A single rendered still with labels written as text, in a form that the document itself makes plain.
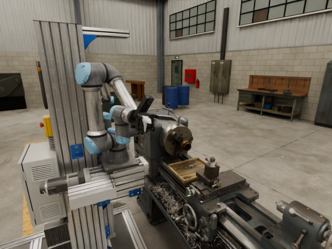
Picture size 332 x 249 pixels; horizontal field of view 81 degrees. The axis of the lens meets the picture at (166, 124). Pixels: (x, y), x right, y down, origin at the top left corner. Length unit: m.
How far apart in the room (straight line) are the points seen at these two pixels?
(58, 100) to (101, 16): 11.12
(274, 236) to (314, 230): 0.23
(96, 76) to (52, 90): 0.33
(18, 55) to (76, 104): 10.17
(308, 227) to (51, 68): 1.55
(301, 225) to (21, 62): 11.33
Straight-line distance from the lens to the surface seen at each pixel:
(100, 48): 12.13
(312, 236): 1.17
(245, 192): 1.62
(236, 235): 1.37
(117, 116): 0.97
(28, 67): 11.49
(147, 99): 0.84
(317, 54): 8.12
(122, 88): 1.17
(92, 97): 1.18
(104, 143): 1.24
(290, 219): 1.19
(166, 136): 1.84
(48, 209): 1.63
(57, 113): 1.41
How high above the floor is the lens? 1.79
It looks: 17 degrees down
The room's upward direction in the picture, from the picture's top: straight up
